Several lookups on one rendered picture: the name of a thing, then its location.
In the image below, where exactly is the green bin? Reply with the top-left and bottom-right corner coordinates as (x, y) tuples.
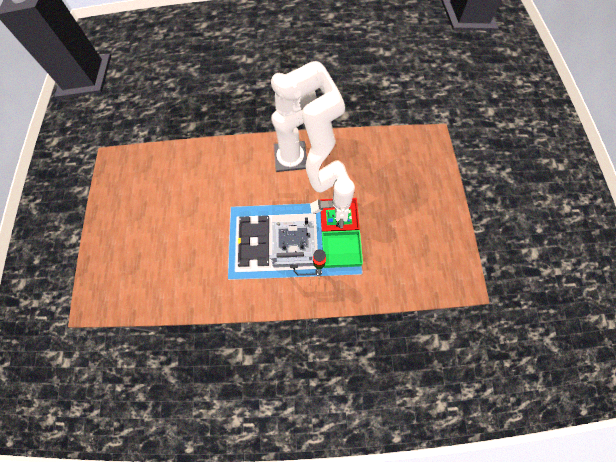
(322, 230), (363, 268)

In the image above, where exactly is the red bin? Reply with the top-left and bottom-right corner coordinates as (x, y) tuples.
(321, 198), (360, 232)

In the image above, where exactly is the green circuit board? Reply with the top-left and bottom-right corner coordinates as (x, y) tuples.
(326, 209), (352, 225)

